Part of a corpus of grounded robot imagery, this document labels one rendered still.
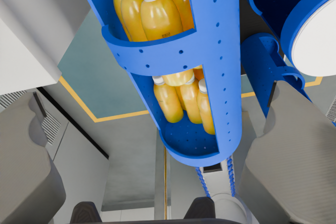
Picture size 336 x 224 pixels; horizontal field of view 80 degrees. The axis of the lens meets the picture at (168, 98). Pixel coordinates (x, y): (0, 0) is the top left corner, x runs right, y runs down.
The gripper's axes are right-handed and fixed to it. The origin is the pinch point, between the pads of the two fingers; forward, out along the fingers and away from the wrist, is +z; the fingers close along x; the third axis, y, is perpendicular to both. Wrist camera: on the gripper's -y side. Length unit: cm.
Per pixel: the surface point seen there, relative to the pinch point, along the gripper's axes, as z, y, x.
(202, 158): 30, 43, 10
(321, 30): 42, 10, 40
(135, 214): 232, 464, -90
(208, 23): 21.7, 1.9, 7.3
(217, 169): 55, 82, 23
